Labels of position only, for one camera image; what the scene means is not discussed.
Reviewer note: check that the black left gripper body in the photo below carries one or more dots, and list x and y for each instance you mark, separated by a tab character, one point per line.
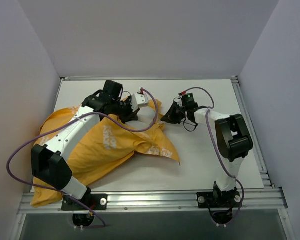
126	111

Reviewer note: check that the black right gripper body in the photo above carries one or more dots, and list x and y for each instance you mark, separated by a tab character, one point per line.
179	113

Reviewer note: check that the white pillow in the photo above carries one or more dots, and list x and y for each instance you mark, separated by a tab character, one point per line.
145	118

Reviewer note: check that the yellow Mickey Mouse pillowcase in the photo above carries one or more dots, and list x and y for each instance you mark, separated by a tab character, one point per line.
105	147

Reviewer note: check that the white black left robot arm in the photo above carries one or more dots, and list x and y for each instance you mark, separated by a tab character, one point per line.
49	161

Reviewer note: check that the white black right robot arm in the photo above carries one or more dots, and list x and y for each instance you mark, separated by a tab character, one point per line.
229	135

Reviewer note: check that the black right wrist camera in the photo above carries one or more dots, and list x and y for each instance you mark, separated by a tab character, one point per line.
188	101

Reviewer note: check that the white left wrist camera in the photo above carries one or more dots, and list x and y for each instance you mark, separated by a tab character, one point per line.
138	101

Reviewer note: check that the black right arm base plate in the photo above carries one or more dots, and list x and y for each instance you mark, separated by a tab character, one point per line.
208	199

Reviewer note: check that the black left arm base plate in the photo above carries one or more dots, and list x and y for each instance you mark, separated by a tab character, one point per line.
96	202

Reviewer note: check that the aluminium front frame rail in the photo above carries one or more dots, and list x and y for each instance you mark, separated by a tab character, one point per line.
163	201

